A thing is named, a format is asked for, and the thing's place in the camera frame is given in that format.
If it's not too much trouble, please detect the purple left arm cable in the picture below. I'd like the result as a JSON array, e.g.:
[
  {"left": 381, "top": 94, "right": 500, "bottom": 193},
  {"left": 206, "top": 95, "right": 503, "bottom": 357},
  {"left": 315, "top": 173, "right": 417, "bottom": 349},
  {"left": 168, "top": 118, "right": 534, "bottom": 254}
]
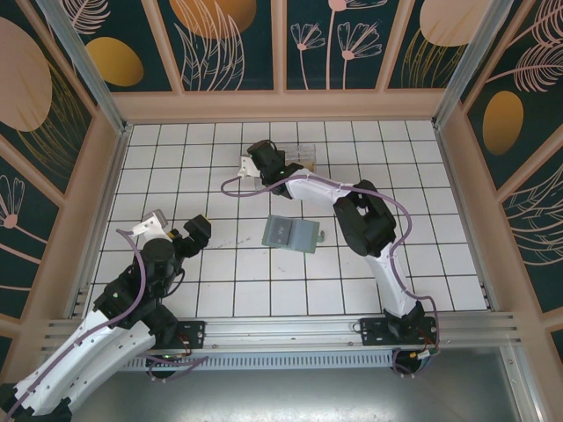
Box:
[{"left": 0, "top": 227, "right": 210, "bottom": 418}]

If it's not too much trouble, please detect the grey-green card holder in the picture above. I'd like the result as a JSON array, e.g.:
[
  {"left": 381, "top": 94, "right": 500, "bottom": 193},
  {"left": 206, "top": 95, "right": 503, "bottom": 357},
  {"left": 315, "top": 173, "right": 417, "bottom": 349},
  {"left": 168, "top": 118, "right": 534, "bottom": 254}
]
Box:
[{"left": 261, "top": 214, "right": 326, "bottom": 255}]

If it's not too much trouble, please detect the aluminium side rail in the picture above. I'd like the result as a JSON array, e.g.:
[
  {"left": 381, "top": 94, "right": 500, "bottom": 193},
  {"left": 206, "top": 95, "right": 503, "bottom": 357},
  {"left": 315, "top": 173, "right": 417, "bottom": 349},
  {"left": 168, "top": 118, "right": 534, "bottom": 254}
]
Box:
[
  {"left": 65, "top": 125, "right": 134, "bottom": 318},
  {"left": 433, "top": 125, "right": 499, "bottom": 311}
]

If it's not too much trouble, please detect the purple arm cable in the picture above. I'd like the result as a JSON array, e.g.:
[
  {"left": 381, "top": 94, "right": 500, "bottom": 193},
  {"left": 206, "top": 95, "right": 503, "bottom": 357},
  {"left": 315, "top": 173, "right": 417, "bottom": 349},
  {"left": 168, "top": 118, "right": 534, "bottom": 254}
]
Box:
[
  {"left": 0, "top": 227, "right": 210, "bottom": 418},
  {"left": 221, "top": 174, "right": 441, "bottom": 379}
]

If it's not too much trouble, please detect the dark grey printed card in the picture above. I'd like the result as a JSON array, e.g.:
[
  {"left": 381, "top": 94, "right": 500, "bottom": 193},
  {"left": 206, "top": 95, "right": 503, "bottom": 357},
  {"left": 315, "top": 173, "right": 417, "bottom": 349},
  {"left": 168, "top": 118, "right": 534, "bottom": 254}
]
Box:
[{"left": 267, "top": 218, "right": 295, "bottom": 246}]

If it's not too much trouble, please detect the small green connector board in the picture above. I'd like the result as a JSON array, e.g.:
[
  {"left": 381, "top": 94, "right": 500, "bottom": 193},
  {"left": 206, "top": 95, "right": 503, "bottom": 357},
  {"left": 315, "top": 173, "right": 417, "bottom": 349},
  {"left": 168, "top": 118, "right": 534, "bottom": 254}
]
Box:
[{"left": 408, "top": 346, "right": 442, "bottom": 365}]

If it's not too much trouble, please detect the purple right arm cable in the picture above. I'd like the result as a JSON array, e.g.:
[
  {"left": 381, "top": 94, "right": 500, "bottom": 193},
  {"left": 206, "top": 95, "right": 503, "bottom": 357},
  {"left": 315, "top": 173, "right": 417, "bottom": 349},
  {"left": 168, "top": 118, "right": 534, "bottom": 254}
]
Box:
[{"left": 221, "top": 174, "right": 441, "bottom": 379}]

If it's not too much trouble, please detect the aluminium corner post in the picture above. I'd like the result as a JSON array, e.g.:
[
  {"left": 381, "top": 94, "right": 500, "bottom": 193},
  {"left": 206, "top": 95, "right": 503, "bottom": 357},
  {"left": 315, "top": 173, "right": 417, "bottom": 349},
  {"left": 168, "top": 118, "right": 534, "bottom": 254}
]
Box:
[
  {"left": 432, "top": 0, "right": 511, "bottom": 131},
  {"left": 35, "top": 0, "right": 134, "bottom": 135}
]

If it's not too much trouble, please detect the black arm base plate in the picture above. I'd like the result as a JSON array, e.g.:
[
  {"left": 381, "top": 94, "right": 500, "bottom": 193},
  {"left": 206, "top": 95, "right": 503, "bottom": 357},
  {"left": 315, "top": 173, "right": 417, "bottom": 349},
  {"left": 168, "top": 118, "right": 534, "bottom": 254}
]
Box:
[
  {"left": 173, "top": 319, "right": 207, "bottom": 352},
  {"left": 360, "top": 316, "right": 441, "bottom": 348}
]

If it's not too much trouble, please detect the grey metal sheet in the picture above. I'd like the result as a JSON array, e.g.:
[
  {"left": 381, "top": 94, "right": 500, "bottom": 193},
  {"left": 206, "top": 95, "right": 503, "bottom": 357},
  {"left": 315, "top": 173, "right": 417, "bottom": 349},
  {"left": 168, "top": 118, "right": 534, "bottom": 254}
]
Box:
[{"left": 39, "top": 367, "right": 536, "bottom": 422}]

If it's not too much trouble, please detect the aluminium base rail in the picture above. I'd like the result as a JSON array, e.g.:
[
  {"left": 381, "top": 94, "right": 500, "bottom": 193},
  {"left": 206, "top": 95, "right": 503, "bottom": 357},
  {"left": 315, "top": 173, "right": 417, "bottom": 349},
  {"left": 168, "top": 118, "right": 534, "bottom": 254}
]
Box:
[{"left": 41, "top": 310, "right": 524, "bottom": 353}]

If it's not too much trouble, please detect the grey slotted cable duct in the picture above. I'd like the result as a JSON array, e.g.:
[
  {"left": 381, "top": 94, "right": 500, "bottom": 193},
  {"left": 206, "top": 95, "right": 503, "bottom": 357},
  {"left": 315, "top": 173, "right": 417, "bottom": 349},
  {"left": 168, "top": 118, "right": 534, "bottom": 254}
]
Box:
[{"left": 59, "top": 351, "right": 395, "bottom": 371}]

